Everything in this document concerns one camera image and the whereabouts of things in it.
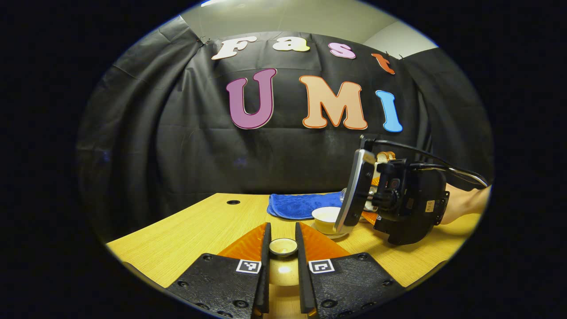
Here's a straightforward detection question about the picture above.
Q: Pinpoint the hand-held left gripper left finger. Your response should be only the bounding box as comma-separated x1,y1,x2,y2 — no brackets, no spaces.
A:
166,222,272,319

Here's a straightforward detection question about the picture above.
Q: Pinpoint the black backdrop cloth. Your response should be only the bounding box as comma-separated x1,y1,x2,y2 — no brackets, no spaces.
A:
75,16,494,242

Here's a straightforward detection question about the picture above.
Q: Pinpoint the cream saucer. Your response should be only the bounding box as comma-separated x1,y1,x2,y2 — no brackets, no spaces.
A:
310,226,350,240

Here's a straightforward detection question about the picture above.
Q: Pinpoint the cream teacup lid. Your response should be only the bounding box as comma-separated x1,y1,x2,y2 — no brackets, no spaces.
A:
268,237,301,288

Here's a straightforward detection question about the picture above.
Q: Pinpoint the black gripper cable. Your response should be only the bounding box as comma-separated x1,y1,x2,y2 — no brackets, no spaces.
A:
361,135,489,187

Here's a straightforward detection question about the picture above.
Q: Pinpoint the cream teacup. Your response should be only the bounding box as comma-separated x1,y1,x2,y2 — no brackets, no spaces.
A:
312,206,344,234

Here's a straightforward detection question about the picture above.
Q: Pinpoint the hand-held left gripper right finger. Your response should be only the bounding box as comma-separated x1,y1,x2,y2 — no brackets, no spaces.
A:
295,222,406,319

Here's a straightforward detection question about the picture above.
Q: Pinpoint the blue towel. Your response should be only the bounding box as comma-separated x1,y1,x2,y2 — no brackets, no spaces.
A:
267,192,344,221

